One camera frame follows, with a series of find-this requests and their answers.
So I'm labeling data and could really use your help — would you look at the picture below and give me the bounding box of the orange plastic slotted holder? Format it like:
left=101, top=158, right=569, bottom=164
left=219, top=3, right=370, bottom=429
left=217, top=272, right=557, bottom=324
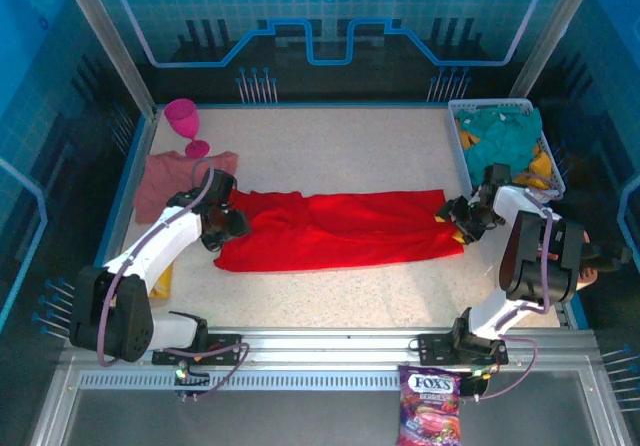
left=547, top=230, right=599, bottom=295

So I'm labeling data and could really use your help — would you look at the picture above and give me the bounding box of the aluminium frame post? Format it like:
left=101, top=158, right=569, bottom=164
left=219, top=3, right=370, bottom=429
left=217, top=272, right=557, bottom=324
left=55, top=0, right=162, bottom=120
left=508, top=0, right=602, bottom=101

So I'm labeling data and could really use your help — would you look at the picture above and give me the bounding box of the magenta plastic goblet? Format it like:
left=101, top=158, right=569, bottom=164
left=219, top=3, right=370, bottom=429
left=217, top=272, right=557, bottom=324
left=164, top=98, right=211, bottom=160

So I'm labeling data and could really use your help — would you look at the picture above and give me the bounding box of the purple Fox's candy bag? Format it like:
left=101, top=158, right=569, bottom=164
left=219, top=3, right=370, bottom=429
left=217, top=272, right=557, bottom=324
left=397, top=364, right=464, bottom=446

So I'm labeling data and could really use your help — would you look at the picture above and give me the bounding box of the black handle object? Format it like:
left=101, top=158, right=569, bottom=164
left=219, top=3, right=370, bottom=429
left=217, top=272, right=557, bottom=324
left=579, top=243, right=634, bottom=272

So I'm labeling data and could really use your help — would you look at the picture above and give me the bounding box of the aluminium frame rail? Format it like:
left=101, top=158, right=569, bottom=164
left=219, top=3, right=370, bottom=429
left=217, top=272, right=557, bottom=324
left=59, top=328, right=601, bottom=373

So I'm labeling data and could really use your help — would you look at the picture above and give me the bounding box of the white plastic basket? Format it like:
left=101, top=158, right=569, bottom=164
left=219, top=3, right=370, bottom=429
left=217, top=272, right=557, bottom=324
left=447, top=98, right=566, bottom=200

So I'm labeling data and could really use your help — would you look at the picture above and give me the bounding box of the teal t-shirt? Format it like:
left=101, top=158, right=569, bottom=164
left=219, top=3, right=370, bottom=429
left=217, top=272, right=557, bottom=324
left=457, top=108, right=544, bottom=180

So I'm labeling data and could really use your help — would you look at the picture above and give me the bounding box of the grey slotted cable duct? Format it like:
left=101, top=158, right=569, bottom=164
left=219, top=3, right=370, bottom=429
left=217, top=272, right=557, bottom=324
left=78, top=373, right=584, bottom=392

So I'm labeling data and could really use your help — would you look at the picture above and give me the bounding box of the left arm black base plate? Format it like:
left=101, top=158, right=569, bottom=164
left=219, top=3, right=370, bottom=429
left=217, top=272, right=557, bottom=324
left=151, top=334, right=244, bottom=367

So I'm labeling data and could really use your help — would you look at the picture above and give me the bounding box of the red t-shirt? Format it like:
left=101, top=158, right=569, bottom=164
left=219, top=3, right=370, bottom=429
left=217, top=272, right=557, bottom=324
left=213, top=188, right=466, bottom=273

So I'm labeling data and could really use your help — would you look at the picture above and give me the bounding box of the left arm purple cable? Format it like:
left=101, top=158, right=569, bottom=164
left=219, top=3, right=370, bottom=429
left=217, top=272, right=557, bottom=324
left=97, top=159, right=250, bottom=402

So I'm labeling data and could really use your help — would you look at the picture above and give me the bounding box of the yellow t-shirt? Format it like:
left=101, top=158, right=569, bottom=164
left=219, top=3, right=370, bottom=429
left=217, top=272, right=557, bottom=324
left=459, top=130, right=554, bottom=190

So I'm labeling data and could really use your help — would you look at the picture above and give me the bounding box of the pink folded t-shirt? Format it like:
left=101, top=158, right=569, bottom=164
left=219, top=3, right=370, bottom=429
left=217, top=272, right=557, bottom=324
left=134, top=150, right=240, bottom=225

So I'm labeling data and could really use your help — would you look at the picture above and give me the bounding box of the yellow snack bag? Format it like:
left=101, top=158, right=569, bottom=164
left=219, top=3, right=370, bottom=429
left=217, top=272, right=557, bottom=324
left=149, top=263, right=174, bottom=301

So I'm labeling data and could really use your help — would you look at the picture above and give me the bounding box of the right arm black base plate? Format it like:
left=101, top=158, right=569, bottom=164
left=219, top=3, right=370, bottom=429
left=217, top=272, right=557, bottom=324
left=417, top=333, right=510, bottom=367

